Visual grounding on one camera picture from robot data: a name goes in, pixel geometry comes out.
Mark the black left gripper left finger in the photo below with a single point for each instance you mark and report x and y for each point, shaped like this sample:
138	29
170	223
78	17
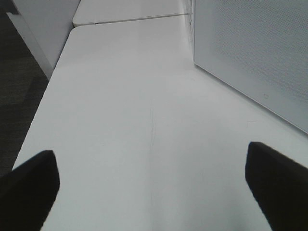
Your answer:
28	192

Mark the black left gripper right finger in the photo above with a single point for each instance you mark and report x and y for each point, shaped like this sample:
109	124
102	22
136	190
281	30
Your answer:
280	187

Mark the white microwave door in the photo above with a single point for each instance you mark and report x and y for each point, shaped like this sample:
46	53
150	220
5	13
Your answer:
260	48

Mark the white partition panel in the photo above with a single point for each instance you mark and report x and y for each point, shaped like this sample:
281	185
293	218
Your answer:
44	26

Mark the white adjacent table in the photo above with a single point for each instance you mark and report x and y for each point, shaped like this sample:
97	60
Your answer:
90	12

